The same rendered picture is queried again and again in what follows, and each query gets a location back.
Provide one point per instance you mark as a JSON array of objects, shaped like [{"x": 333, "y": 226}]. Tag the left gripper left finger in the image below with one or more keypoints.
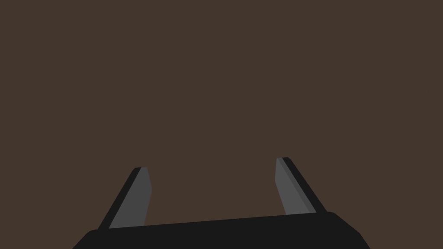
[{"x": 133, "y": 200}]

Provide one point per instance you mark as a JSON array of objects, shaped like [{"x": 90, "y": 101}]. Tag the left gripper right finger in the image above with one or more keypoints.
[{"x": 294, "y": 193}]

